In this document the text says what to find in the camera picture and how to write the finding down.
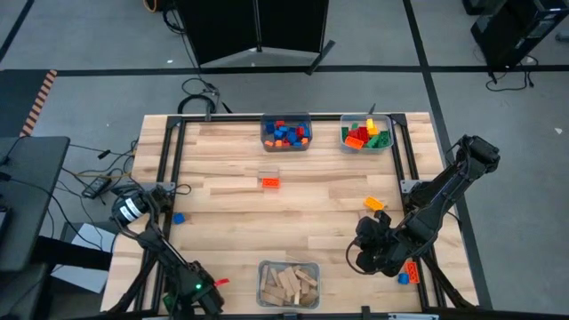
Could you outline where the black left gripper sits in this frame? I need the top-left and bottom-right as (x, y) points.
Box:
(174, 261), (226, 320)

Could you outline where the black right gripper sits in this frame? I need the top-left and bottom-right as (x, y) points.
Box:
(355, 212), (413, 277)

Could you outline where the pale blue translucent bin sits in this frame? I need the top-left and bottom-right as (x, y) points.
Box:
(255, 260), (321, 310)

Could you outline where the white floor sheet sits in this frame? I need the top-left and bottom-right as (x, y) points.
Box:
(50, 221), (117, 294)

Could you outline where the dark grey translucent bin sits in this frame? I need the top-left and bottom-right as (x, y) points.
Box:
(260, 112), (314, 154)

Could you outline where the clear plastic bin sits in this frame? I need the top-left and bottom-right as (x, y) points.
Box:
(339, 114), (395, 155)

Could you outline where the black power adapter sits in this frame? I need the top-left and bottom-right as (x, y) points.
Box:
(82, 177), (112, 199)

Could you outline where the black side desk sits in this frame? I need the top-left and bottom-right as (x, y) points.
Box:
(0, 136), (71, 273)

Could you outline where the black equipment rack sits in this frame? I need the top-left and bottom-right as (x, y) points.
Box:
(461, 0), (569, 70)

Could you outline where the black mat striped edge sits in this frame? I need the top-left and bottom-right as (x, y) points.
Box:
(0, 68), (59, 138)

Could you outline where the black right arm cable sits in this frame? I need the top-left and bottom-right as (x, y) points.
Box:
(345, 238), (362, 275)

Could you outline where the black floor plug cable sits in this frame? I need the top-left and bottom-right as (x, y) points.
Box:
(68, 140), (137, 179)

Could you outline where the black aluminium table frame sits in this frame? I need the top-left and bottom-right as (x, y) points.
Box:
(106, 113), (484, 320)

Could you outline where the black coiled floor cable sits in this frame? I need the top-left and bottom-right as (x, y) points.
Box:
(176, 77), (221, 116)

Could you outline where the black rack power cable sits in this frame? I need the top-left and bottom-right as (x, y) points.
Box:
(484, 55), (540, 93)

